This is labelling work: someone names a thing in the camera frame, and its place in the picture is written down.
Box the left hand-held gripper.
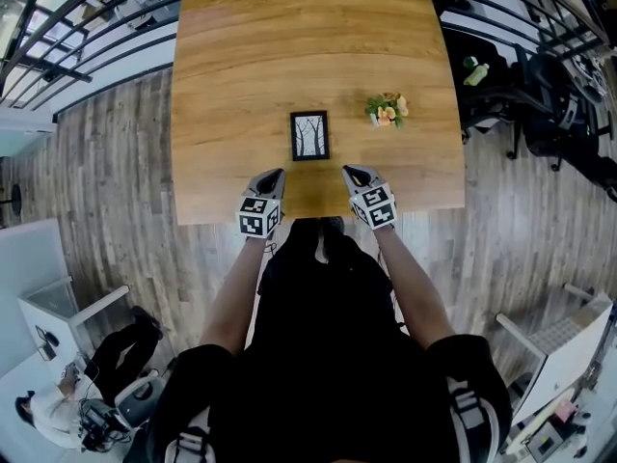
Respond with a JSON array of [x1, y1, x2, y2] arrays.
[[235, 167, 286, 239]]

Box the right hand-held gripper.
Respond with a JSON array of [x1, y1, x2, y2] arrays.
[[341, 164, 399, 232]]

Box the black picture frame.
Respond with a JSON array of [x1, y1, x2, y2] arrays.
[[289, 110, 332, 162]]

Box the person's right forearm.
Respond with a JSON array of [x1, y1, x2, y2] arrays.
[[377, 224, 457, 351]]

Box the person's left forearm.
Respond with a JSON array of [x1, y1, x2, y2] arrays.
[[200, 236, 266, 356]]

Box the orange flowers in white pot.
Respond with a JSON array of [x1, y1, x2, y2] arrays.
[[364, 92, 410, 129]]

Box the black office chair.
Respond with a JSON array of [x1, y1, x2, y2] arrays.
[[523, 50, 617, 204], [442, 26, 526, 161]]

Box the light green bottle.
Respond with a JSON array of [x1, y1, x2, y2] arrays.
[[463, 63, 491, 88]]

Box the person's black clothing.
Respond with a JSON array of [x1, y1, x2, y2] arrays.
[[144, 217, 514, 463]]

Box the grey shell office chair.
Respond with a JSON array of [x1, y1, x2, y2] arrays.
[[114, 375, 168, 429]]

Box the white desk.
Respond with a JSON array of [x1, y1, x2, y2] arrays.
[[0, 218, 131, 463]]

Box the black stool base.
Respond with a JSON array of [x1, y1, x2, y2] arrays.
[[0, 183, 24, 217]]

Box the white table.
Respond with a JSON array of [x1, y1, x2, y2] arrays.
[[495, 283, 617, 428]]

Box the black electronic equipment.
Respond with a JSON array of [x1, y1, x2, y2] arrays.
[[76, 396, 132, 452]]

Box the round beige table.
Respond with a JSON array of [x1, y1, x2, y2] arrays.
[[504, 387, 577, 456]]

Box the pink object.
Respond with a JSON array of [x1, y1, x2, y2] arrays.
[[553, 398, 578, 423]]

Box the grey device with screen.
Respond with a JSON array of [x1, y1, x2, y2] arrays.
[[523, 422, 566, 463]]

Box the person's left shoulder strap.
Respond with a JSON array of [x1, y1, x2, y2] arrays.
[[163, 405, 211, 463]]

